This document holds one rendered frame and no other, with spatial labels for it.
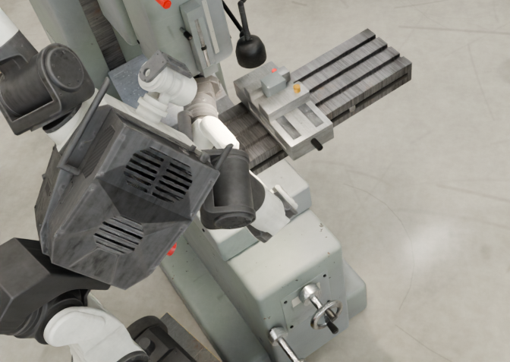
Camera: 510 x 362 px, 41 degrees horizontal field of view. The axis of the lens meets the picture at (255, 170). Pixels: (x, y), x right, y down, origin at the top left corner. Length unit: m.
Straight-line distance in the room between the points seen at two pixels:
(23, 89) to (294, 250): 1.13
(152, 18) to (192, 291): 1.36
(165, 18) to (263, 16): 2.39
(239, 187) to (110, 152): 0.34
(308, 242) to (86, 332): 0.90
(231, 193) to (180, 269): 1.42
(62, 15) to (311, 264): 1.04
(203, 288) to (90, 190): 1.59
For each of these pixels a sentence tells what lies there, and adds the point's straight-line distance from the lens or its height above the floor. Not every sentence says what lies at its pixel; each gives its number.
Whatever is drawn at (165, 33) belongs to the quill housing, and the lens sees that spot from 1.67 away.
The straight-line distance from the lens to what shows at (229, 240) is 2.05.
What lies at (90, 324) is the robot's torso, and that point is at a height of 1.33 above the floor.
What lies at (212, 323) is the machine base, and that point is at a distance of 2.64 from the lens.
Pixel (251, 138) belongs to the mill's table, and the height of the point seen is 0.93.
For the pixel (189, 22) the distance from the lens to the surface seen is 1.63.
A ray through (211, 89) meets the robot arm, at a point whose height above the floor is 1.26.
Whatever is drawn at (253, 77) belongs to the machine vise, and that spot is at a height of 1.00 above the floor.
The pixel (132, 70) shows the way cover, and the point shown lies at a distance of 2.27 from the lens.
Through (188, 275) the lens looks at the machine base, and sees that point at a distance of 2.76.
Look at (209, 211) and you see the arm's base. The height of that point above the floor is 1.44.
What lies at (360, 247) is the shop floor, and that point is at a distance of 2.96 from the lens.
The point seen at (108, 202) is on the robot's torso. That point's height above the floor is 1.63.
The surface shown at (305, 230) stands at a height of 0.73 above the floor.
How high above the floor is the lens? 2.54
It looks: 52 degrees down
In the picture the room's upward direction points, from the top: 14 degrees counter-clockwise
